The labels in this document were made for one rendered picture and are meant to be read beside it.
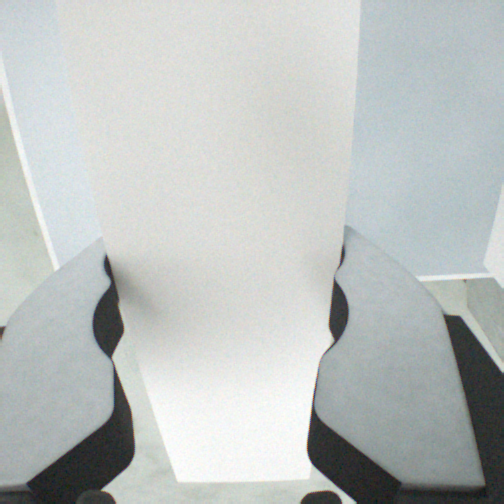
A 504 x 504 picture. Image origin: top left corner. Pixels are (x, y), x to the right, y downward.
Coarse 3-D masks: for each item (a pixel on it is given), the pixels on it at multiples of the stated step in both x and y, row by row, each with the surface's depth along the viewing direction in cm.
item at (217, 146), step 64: (64, 0) 7; (128, 0) 7; (192, 0) 7; (256, 0) 7; (320, 0) 7; (128, 64) 8; (192, 64) 8; (256, 64) 8; (320, 64) 8; (128, 128) 8; (192, 128) 8; (256, 128) 8; (320, 128) 8; (128, 192) 9; (192, 192) 9; (256, 192) 9; (320, 192) 9; (128, 256) 10; (192, 256) 10; (256, 256) 10; (320, 256) 10; (128, 320) 11; (192, 320) 11; (256, 320) 11; (320, 320) 11; (192, 384) 13; (256, 384) 13; (192, 448) 15; (256, 448) 15
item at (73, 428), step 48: (96, 240) 11; (48, 288) 9; (96, 288) 9; (48, 336) 8; (96, 336) 8; (0, 384) 7; (48, 384) 7; (96, 384) 7; (0, 432) 6; (48, 432) 6; (96, 432) 6; (0, 480) 5; (48, 480) 5; (96, 480) 6
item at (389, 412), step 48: (336, 288) 9; (384, 288) 9; (336, 336) 9; (384, 336) 7; (432, 336) 7; (336, 384) 7; (384, 384) 6; (432, 384) 6; (336, 432) 6; (384, 432) 6; (432, 432) 6; (336, 480) 6; (384, 480) 5; (432, 480) 5; (480, 480) 5
